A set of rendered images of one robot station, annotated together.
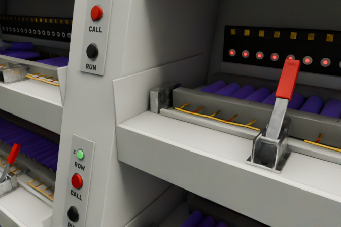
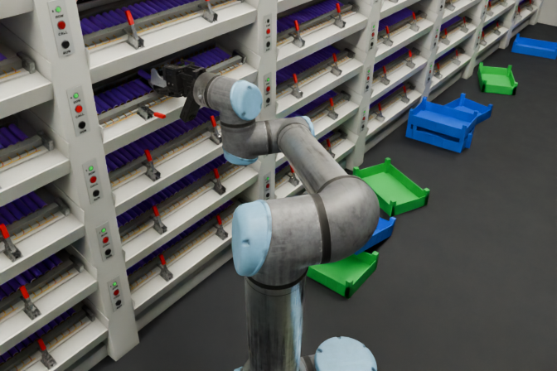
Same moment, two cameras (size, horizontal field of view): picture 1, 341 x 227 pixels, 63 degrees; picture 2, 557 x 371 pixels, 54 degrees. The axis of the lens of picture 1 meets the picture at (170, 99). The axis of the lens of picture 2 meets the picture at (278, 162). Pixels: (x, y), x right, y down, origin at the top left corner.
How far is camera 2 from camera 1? 191 cm
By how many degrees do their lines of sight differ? 83
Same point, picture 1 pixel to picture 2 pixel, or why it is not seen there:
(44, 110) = (248, 78)
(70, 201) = (266, 98)
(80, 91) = (263, 60)
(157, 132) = (283, 55)
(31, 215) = not seen: hidden behind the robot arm
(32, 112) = not seen: hidden behind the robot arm
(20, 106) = not seen: hidden behind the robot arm
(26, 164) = (204, 127)
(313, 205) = (310, 47)
